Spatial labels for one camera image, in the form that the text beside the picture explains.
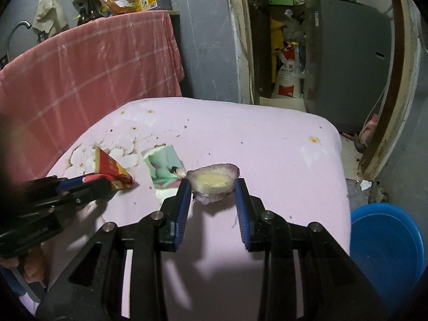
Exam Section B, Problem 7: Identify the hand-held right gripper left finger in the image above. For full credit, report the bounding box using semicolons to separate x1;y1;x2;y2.
35;178;193;321

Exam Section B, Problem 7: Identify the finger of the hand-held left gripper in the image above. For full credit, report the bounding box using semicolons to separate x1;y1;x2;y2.
20;175;88;204
33;178;113;223

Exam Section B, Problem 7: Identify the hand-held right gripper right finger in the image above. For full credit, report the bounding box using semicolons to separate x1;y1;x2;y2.
234;178;392;321

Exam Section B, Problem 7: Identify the red snack wrapper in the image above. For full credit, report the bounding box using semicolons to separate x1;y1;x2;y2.
83;146;134;190

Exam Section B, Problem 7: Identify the clear plastic cake wrapper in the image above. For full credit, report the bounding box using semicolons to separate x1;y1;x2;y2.
186;163;240;205

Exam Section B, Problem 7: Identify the blue plastic bucket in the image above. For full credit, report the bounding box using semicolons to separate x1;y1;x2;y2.
350;202;422;313

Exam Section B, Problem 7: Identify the person's left hand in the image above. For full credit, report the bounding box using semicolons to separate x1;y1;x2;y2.
0;242;47;284

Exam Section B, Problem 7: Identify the green and white packet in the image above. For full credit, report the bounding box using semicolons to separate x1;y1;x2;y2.
142;144;187;198

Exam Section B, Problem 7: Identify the pink floral tablecloth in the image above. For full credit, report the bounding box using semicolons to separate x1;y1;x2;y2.
45;97;351;321

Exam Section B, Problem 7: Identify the red checked cloth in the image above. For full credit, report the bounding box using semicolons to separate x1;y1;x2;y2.
0;10;185;188

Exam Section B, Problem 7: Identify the red and white sack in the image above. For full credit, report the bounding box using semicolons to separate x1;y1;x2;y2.
272;42;306;99

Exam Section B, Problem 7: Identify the pink plastic item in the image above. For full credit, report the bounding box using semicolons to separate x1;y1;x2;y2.
361;114;380;141

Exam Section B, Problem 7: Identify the metal faucet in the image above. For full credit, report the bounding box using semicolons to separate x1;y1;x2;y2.
6;21;32;62

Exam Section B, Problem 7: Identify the beige hanging rag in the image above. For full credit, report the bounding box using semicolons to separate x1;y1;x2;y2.
33;0;69;37

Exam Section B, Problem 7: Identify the yellow bag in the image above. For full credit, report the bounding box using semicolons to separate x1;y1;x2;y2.
270;18;285;54

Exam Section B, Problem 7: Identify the orange packet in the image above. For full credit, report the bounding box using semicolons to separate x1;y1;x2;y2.
97;0;132;16

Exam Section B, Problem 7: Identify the clear plastic bag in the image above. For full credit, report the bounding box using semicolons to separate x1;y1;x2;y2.
282;10;306;45

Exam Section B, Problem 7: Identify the wooden door frame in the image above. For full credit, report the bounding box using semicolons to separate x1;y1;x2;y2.
222;0;422;181

